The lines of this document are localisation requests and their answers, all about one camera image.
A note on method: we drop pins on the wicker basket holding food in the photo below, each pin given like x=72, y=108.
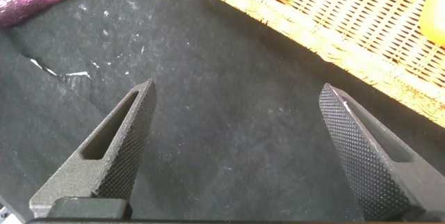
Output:
x=347, y=25

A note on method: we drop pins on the orange fruit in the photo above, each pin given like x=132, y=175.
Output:
x=434, y=18

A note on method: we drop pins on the black tablecloth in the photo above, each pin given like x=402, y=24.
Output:
x=226, y=130

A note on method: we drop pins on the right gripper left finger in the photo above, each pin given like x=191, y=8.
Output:
x=114, y=154

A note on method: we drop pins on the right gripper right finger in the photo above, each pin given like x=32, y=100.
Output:
x=368, y=161

